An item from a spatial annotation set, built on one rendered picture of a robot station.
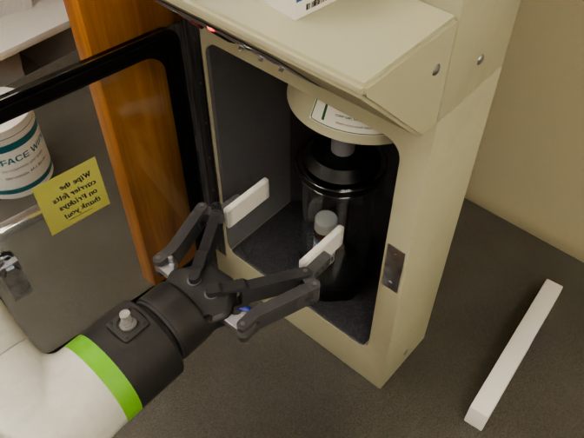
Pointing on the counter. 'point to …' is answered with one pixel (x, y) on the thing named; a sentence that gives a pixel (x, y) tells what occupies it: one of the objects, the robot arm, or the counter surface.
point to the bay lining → (262, 138)
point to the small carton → (296, 6)
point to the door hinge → (200, 113)
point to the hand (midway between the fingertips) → (292, 218)
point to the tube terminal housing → (407, 184)
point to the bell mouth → (332, 121)
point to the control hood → (352, 49)
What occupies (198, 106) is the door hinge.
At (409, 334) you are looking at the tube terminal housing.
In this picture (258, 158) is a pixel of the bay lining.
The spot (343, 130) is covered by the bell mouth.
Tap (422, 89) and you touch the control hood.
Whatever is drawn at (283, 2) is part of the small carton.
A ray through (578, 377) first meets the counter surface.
